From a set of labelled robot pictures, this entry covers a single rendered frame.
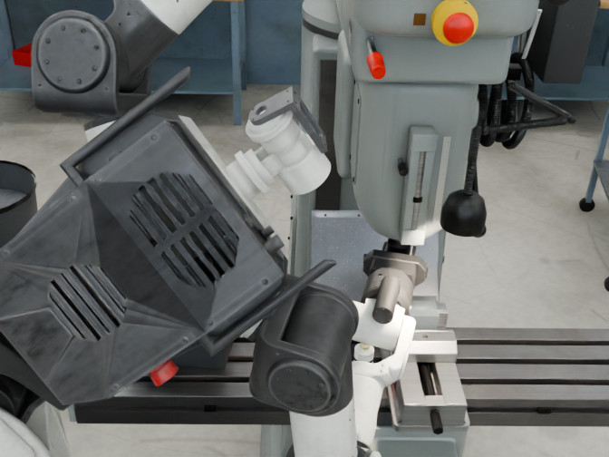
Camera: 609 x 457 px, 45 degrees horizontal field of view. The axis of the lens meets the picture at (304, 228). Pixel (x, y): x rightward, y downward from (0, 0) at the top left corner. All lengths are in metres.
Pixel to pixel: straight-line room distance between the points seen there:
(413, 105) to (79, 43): 0.58
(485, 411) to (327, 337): 0.77
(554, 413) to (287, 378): 0.88
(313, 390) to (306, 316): 0.10
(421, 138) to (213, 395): 0.69
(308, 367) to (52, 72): 0.44
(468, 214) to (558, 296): 2.46
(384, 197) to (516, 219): 2.90
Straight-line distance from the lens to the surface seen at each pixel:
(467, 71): 1.18
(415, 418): 1.47
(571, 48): 1.58
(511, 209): 4.27
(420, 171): 1.23
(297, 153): 0.93
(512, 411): 1.64
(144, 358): 0.81
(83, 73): 0.86
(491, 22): 1.06
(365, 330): 1.25
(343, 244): 1.84
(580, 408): 1.69
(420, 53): 1.16
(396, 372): 1.23
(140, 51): 0.91
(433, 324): 1.55
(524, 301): 3.55
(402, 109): 1.23
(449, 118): 1.25
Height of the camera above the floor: 2.04
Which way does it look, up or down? 32 degrees down
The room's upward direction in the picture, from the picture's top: 2 degrees clockwise
